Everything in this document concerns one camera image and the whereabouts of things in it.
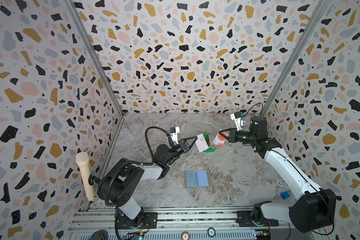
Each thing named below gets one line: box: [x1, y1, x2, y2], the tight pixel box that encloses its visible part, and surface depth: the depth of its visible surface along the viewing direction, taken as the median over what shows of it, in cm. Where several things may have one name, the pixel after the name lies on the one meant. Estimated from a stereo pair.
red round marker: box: [181, 231, 190, 240], surface depth 71 cm
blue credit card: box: [196, 170, 209, 187], surface depth 89 cm
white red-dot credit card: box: [213, 129, 228, 148], surface depth 78 cm
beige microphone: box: [75, 152, 95, 202], surface depth 64 cm
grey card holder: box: [184, 169, 211, 188], surface depth 89 cm
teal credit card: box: [186, 171, 198, 188], surface depth 89 cm
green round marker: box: [207, 227, 216, 238], surface depth 72 cm
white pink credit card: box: [195, 133, 209, 153], surface depth 79 cm
